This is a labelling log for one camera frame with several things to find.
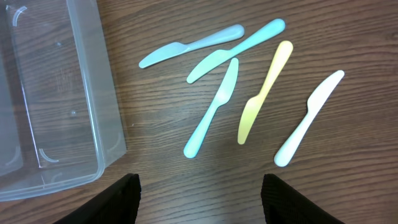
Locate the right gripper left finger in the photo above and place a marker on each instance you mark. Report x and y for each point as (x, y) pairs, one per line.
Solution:
(119, 203)

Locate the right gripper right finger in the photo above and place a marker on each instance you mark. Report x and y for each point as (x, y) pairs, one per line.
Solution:
(282, 204)

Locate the white plastic knife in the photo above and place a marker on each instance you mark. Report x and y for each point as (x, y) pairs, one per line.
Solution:
(314, 103)

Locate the right clear plastic container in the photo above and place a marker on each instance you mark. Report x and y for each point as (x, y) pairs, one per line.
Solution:
(60, 121)

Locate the yellow plastic knife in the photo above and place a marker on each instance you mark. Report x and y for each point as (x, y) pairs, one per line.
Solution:
(254, 104)

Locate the light teal plastic knife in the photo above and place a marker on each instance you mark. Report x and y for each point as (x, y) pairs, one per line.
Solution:
(222, 96)

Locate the teal plastic knife upper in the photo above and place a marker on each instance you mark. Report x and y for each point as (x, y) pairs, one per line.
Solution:
(218, 57)

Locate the pale blue plastic knife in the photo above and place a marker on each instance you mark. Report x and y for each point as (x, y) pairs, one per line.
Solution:
(176, 48)

